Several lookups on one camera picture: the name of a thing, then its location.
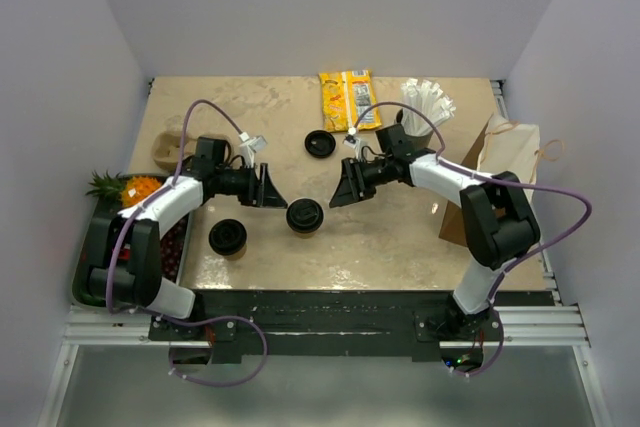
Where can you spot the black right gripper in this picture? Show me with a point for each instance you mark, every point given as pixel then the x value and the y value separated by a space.
pixel 352 185

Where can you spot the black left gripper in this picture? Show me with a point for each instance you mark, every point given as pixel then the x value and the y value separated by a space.
pixel 261 191

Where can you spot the brown paper cup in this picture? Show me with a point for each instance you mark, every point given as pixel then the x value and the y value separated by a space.
pixel 237 254
pixel 305 233

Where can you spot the black plastic cup lid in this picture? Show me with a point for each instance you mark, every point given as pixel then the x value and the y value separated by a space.
pixel 226 236

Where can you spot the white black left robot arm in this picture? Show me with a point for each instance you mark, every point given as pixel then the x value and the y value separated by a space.
pixel 120 262

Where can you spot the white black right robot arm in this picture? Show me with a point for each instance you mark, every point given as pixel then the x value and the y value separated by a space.
pixel 498 221

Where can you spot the grey straw holder cup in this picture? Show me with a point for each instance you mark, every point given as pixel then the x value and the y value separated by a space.
pixel 418 141

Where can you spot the yellow snack bag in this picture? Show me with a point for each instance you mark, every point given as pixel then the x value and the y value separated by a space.
pixel 345 97

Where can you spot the purple grapes bunch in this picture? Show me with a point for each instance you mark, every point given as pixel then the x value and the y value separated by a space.
pixel 172 246

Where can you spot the cardboard cup carrier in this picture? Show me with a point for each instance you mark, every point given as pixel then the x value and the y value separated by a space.
pixel 166 149

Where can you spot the orange horned melon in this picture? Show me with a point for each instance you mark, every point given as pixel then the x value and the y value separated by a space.
pixel 138 188

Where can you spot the small pineapple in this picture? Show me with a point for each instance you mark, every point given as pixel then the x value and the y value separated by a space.
pixel 106 186

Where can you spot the green fruit tray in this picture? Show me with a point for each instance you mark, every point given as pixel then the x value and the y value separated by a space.
pixel 89 282

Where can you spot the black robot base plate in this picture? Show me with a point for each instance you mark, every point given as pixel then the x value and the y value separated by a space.
pixel 369 323

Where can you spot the aluminium frame rail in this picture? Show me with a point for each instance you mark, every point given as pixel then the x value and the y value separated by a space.
pixel 557 326

